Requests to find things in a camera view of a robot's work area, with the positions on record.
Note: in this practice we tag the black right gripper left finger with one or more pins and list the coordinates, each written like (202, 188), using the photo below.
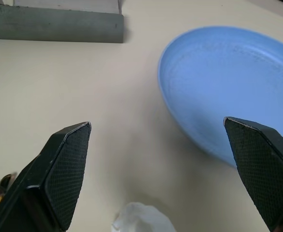
(47, 183)

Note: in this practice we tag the grey rectangular box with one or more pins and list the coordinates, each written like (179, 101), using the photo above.
(57, 26)

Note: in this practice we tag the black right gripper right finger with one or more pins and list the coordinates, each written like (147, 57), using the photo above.
(264, 174)

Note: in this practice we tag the blue round plate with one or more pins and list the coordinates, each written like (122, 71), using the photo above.
(228, 84)

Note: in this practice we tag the crumpled white tissue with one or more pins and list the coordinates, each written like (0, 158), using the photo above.
(141, 217)

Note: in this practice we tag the brown tortoiseshell eyeglasses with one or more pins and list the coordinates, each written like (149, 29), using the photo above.
(4, 183)

